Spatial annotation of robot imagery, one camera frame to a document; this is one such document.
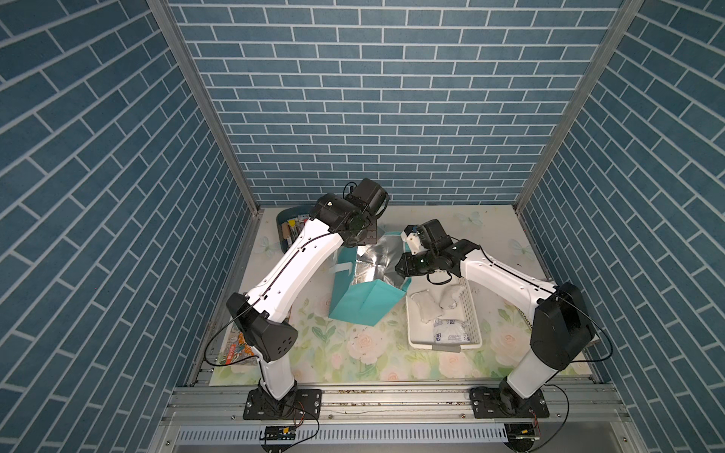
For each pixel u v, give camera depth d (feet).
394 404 2.47
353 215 1.59
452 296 2.95
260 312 1.41
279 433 2.36
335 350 2.72
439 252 2.18
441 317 2.87
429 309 2.89
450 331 2.77
